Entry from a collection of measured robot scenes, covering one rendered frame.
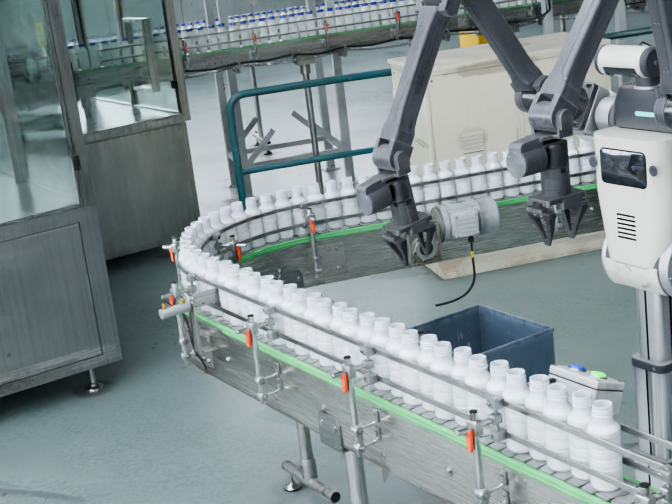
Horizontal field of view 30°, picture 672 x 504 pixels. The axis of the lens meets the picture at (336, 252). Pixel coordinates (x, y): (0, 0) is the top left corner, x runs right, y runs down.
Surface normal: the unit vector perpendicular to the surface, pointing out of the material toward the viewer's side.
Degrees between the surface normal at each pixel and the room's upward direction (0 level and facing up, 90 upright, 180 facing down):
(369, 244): 90
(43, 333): 90
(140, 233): 90
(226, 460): 0
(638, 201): 90
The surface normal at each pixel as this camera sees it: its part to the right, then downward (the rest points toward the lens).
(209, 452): -0.12, -0.95
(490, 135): 0.26, 0.23
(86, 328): 0.54, 0.17
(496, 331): -0.83, 0.25
